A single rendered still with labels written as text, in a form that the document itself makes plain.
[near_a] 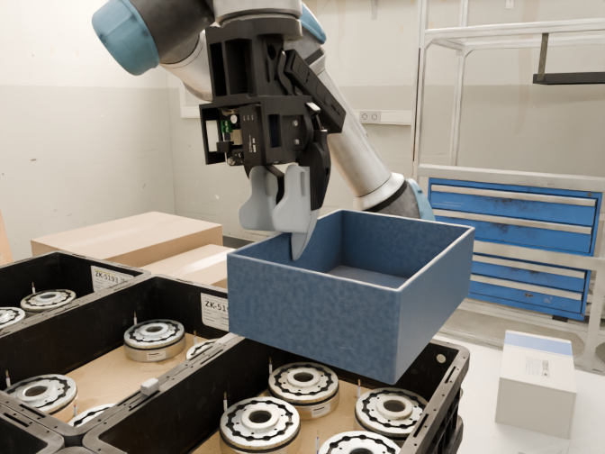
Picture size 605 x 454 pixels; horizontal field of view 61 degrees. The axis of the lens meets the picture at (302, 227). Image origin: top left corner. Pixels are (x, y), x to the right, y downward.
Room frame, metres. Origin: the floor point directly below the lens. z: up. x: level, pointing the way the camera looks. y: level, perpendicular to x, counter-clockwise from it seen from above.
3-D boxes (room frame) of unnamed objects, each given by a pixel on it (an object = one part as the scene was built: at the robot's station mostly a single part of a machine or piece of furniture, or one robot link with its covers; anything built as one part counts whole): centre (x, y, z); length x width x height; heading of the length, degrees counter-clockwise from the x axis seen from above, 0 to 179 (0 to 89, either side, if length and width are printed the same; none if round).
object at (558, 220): (2.21, -0.90, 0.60); 0.72 x 0.03 x 0.56; 58
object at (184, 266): (1.18, 0.25, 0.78); 0.30 x 0.22 x 0.16; 146
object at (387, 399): (0.59, -0.12, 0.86); 0.05 x 0.05 x 0.01
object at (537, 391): (0.86, -0.44, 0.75); 0.20 x 0.12 x 0.09; 156
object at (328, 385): (0.66, 0.00, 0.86); 0.10 x 0.10 x 0.01
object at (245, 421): (0.57, 0.05, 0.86); 0.05 x 0.05 x 0.01
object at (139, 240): (1.35, 0.47, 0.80); 0.40 x 0.30 x 0.20; 145
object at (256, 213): (0.47, 0.04, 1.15); 0.06 x 0.03 x 0.09; 146
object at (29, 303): (0.97, 0.52, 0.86); 0.10 x 0.10 x 0.01
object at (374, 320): (0.44, -0.05, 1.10); 0.20 x 0.15 x 0.07; 148
